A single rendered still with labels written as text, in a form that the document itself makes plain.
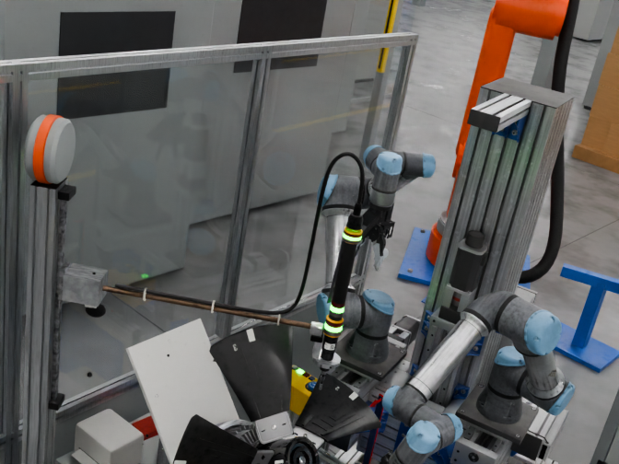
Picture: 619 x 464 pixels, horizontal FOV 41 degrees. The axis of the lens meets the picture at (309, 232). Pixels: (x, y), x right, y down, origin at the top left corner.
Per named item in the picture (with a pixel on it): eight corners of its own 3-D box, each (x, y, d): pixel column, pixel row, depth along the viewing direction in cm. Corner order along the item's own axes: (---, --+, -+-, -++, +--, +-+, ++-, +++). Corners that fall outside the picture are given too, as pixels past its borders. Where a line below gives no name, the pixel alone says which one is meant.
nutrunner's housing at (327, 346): (316, 372, 205) (350, 204, 187) (317, 364, 209) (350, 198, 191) (332, 375, 205) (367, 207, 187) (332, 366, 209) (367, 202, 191)
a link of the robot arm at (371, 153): (391, 168, 263) (402, 180, 253) (358, 165, 260) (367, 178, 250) (397, 145, 260) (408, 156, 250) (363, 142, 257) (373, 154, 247)
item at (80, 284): (56, 302, 201) (57, 271, 198) (65, 288, 208) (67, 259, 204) (98, 309, 201) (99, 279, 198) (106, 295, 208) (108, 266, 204)
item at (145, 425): (128, 427, 262) (129, 422, 261) (150, 419, 267) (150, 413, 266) (143, 441, 257) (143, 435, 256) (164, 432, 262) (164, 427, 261)
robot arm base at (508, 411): (484, 390, 283) (491, 366, 279) (526, 409, 277) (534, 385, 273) (470, 411, 270) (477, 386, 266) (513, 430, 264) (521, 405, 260)
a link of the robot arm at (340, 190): (366, 328, 278) (365, 172, 289) (323, 326, 274) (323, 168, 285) (354, 330, 289) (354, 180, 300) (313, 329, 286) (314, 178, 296)
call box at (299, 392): (269, 400, 269) (274, 374, 264) (289, 389, 276) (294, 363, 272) (307, 425, 260) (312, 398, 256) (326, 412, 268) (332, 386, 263)
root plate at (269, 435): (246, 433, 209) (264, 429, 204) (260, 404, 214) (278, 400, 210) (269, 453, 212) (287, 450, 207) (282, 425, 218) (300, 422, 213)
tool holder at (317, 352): (303, 365, 203) (309, 330, 199) (305, 350, 209) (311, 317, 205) (339, 371, 203) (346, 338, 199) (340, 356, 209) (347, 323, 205)
